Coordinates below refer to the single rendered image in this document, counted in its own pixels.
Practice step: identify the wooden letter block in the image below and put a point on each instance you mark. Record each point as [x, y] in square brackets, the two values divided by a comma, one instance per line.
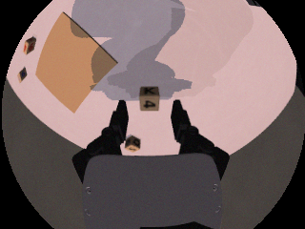
[149, 99]
[21, 76]
[132, 144]
[29, 45]

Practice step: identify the orange flat mat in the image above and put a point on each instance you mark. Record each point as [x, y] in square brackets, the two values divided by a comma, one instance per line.
[71, 63]

